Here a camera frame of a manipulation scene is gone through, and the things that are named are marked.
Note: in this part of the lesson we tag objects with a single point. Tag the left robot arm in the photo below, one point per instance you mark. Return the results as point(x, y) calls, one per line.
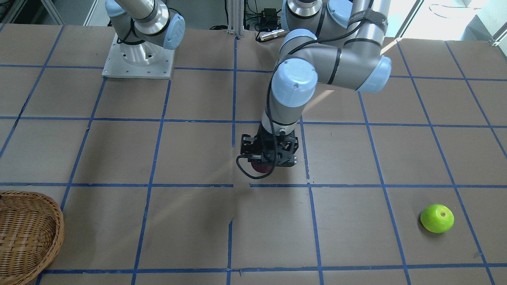
point(332, 42)

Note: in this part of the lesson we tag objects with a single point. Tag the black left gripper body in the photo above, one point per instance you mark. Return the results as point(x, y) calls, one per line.
point(247, 145)

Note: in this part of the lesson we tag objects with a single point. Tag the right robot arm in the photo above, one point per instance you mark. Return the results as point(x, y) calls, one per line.
point(146, 21)

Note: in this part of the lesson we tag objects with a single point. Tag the green apple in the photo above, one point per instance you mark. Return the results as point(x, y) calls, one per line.
point(437, 218)

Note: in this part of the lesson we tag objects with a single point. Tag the woven wicker basket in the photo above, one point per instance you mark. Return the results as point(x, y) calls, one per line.
point(32, 230)

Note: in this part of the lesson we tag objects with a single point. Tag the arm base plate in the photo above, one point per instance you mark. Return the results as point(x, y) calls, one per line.
point(143, 61)

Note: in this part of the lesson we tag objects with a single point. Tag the silver metal connector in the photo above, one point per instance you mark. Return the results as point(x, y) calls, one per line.
point(271, 35)

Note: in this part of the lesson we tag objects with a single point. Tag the red apple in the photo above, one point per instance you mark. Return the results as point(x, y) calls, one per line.
point(261, 167)

